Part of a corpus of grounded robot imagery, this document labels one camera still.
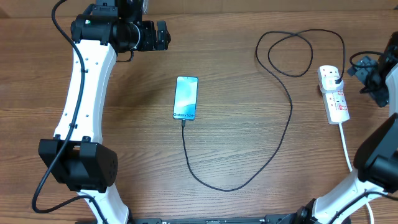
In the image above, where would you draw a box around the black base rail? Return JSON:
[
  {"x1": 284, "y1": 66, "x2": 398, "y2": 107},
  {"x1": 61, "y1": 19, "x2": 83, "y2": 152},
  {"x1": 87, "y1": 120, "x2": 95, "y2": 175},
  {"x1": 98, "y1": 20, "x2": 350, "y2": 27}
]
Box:
[{"x1": 127, "y1": 213, "x2": 296, "y2": 224}]

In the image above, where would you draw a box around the blue Galaxy smartphone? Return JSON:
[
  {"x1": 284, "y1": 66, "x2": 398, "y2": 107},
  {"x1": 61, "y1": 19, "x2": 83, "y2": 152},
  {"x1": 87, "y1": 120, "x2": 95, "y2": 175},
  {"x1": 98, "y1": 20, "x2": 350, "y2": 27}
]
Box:
[{"x1": 173, "y1": 76, "x2": 198, "y2": 120}]

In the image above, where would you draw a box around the white USB charger plug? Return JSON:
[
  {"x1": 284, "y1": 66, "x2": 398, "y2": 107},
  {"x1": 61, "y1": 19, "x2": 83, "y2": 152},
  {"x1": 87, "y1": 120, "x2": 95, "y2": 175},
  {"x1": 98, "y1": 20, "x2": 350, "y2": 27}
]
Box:
[{"x1": 319, "y1": 77, "x2": 344, "y2": 94}]

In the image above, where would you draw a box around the white power strip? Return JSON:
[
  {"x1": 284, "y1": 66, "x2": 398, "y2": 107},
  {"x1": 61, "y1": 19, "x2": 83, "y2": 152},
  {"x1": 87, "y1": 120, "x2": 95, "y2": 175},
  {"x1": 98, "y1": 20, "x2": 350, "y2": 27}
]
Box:
[{"x1": 317, "y1": 65, "x2": 349, "y2": 124}]

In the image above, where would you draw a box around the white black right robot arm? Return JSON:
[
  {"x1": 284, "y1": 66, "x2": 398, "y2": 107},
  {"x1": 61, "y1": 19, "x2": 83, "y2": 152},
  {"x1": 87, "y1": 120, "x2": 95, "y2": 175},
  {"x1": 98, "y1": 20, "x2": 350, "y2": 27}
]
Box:
[{"x1": 280, "y1": 32, "x2": 397, "y2": 223}]

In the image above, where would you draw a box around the black USB charging cable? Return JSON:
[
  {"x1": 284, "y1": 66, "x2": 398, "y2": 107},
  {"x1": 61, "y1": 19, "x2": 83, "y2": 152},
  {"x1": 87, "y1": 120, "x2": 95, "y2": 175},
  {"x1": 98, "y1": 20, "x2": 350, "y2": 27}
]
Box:
[{"x1": 181, "y1": 29, "x2": 346, "y2": 192}]

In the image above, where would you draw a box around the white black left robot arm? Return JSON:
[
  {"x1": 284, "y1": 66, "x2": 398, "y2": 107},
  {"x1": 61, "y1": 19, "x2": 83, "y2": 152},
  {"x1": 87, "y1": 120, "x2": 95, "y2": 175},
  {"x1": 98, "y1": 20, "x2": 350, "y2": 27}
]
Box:
[{"x1": 38, "y1": 0, "x2": 171, "y2": 223}]

